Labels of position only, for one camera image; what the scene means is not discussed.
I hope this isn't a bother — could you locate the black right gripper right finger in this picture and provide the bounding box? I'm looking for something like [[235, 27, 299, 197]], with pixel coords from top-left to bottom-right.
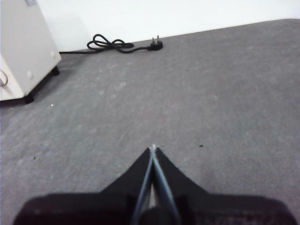
[[154, 148, 297, 225]]

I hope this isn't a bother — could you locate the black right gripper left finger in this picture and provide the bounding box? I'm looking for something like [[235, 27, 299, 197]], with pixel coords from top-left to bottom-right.
[[14, 148, 154, 225]]

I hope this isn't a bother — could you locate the oven timer knob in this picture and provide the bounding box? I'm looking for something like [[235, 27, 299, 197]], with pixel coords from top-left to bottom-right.
[[0, 71, 9, 89]]

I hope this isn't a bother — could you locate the cream Toshiba toaster oven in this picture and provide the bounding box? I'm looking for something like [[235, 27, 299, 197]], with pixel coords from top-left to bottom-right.
[[0, 0, 62, 104]]

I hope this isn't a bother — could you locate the black power cable with plug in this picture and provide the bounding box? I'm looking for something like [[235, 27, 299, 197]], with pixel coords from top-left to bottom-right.
[[58, 34, 164, 55]]

